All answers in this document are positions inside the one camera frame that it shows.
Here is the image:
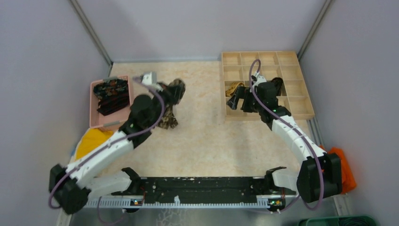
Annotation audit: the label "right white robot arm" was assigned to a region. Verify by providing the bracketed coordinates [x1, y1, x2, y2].
[226, 74, 343, 203]

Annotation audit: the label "rolled yellow tie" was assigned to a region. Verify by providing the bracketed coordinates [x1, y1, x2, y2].
[225, 81, 245, 97]

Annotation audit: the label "pink plastic basket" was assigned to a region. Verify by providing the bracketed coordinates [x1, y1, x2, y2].
[89, 75, 134, 131]

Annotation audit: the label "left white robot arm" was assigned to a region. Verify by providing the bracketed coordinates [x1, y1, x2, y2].
[48, 72, 186, 215]

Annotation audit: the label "dark ties in basket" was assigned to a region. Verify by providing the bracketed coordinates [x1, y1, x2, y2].
[93, 79, 130, 116]

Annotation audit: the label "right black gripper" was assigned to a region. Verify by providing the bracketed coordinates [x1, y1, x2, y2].
[226, 86, 264, 113]

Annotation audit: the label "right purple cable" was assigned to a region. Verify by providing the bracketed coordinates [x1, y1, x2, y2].
[248, 59, 326, 214]

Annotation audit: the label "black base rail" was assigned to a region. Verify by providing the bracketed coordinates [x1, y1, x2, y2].
[113, 177, 296, 204]

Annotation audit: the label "wooden compartment tray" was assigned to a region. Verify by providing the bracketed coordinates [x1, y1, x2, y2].
[221, 51, 315, 121]

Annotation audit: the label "green bin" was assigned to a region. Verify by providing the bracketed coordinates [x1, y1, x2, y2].
[297, 215, 378, 226]

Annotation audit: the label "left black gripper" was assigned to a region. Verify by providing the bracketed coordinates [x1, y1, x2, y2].
[148, 81, 182, 128]

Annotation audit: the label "brown floral patterned tie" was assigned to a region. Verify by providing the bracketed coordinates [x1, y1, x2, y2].
[157, 78, 186, 129]

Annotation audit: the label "rolled brown patterned tie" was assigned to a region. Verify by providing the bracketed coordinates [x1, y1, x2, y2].
[271, 77, 284, 96]

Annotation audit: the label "yellow cloth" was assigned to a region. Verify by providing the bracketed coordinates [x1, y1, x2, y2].
[75, 129, 114, 161]

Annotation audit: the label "orange cloth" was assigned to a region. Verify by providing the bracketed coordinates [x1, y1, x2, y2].
[327, 147, 357, 194]

